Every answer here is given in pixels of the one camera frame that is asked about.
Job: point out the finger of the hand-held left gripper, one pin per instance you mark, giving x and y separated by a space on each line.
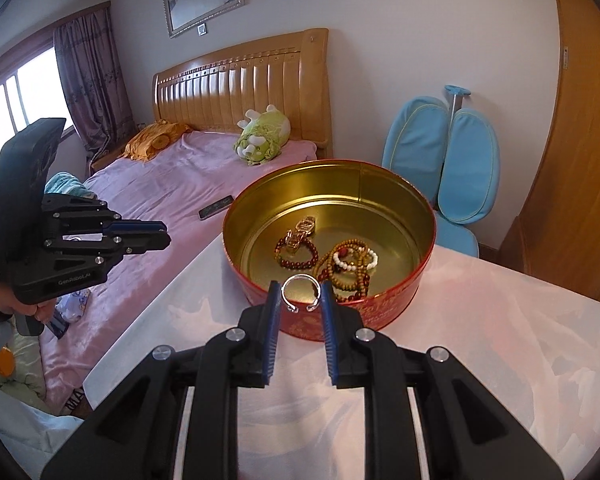
145 245
135 226

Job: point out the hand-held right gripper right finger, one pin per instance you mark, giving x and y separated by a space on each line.
330 330

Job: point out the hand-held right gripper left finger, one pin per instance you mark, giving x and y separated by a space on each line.
272 320

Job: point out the gold wristwatch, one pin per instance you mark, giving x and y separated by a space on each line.
305 226

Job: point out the red round tin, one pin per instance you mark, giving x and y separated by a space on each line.
395 210

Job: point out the person's left hand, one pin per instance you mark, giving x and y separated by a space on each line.
45 310

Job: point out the white blue patterned cloth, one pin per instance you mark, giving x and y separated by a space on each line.
74 305

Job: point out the pink bedsheet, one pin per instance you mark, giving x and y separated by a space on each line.
170 180

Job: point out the black smartphone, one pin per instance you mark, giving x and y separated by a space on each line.
215 208

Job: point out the teal patterned blanket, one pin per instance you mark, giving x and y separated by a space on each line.
67 185

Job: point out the orange pillow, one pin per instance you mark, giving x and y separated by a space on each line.
152 142

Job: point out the pale green quilt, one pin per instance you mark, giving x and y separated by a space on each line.
22 370

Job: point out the purple curtain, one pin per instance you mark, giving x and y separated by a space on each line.
95 75

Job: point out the green plush toy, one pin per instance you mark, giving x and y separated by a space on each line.
262 135

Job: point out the person's light grey jacket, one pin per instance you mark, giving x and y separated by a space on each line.
20 435

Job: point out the window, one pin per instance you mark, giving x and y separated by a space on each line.
30 95

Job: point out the light blue chair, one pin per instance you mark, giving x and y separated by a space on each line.
475 170

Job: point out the wooden wardrobe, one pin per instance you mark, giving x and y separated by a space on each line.
580 135

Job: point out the wooden bed frame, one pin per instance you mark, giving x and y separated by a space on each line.
240 90

